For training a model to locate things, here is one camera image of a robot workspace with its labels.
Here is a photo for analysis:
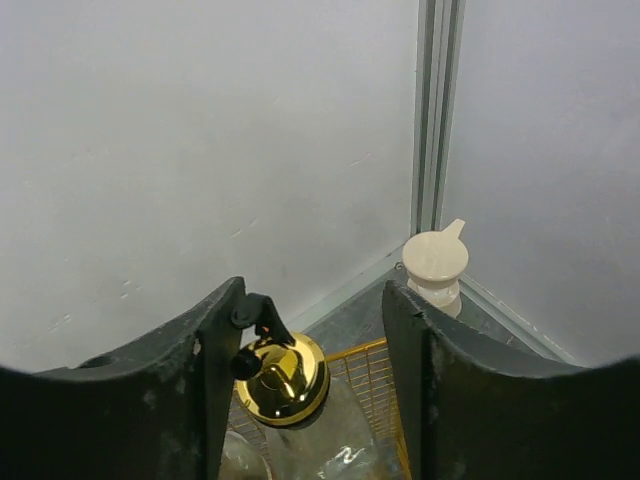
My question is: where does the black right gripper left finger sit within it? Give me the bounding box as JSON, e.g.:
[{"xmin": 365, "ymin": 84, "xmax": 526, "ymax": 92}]
[{"xmin": 1, "ymin": 277, "xmax": 245, "ymax": 479}]

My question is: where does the yellow wire basket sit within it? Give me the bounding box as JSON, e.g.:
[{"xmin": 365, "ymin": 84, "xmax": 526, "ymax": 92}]
[{"xmin": 228, "ymin": 339, "xmax": 411, "ymax": 479}]

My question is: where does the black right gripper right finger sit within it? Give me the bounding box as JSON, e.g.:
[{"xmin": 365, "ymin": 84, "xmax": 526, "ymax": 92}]
[{"xmin": 382, "ymin": 281, "xmax": 639, "ymax": 479}]

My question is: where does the cream pump soap bottle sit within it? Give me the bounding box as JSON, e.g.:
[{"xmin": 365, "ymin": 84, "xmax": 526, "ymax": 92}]
[{"xmin": 402, "ymin": 219, "xmax": 469, "ymax": 318}]

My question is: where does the glass oil bottle gold spout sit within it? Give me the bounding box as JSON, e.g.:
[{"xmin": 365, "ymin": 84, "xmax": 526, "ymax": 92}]
[{"xmin": 218, "ymin": 430, "xmax": 273, "ymax": 480}]

